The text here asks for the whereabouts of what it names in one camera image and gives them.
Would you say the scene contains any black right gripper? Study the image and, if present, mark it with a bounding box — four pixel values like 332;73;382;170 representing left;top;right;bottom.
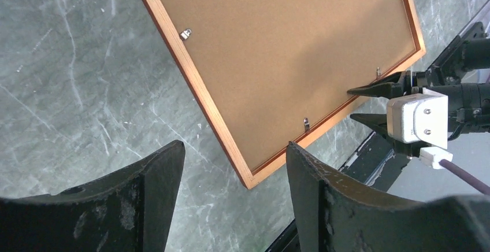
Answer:
347;22;489;157

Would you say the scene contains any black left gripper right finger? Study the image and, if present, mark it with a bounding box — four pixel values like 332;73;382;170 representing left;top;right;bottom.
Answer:
286;142;489;251

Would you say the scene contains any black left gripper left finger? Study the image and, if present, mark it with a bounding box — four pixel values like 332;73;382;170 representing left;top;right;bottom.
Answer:
1;140;185;251

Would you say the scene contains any brown frame backing board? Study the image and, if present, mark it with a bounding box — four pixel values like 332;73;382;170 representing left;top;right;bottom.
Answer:
146;0;418;172

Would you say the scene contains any orange wooden picture frame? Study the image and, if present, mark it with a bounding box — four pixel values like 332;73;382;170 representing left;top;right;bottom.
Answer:
128;0;427;190

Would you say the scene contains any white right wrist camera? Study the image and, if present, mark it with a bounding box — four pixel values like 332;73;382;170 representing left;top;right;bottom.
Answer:
387;88;448;149

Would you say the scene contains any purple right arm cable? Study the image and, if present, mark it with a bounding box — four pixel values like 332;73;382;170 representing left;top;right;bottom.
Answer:
418;146;490;197

